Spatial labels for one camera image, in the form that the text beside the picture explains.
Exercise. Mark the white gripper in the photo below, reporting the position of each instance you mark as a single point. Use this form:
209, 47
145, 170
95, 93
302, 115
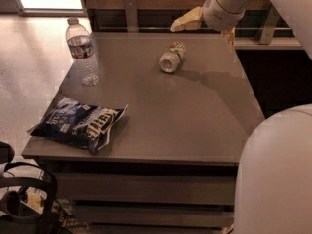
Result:
215, 14

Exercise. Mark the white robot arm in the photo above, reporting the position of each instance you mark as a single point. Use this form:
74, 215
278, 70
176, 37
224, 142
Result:
274, 180

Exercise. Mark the clear plastic water bottle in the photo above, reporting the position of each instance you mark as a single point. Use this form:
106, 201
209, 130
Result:
82, 50

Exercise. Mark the grey drawer cabinet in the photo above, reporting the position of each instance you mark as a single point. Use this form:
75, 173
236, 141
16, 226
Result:
170, 165

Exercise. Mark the blue chip bag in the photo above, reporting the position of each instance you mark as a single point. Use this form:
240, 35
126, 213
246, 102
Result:
79, 124

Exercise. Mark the right metal shelf bracket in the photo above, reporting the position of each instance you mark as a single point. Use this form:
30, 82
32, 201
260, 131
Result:
266, 33

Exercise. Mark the metal shelf bracket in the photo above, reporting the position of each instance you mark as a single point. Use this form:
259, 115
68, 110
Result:
131, 13
266, 33

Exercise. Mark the left metal shelf bracket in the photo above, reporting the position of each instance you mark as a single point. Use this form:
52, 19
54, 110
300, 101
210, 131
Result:
131, 13

